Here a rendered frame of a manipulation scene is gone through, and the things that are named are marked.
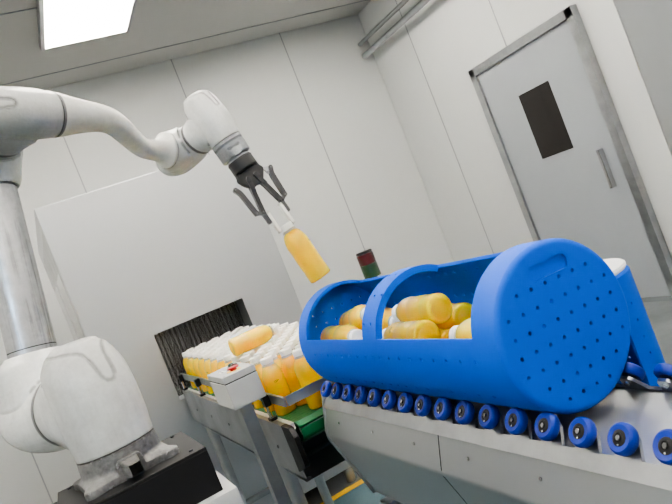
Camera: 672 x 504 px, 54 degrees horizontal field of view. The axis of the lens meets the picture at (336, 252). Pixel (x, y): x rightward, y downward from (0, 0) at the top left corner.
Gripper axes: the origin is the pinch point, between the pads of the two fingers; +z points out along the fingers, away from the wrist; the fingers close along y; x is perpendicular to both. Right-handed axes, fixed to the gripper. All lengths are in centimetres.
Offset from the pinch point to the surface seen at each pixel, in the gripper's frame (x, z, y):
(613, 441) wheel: -100, 53, -3
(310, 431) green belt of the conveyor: 6, 54, -27
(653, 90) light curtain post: -148, 9, -11
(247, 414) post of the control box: 18, 42, -38
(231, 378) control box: 9.1, 29.1, -36.1
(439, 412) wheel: -57, 50, -9
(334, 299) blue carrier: -1.3, 27.3, -0.9
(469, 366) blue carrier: -79, 40, -6
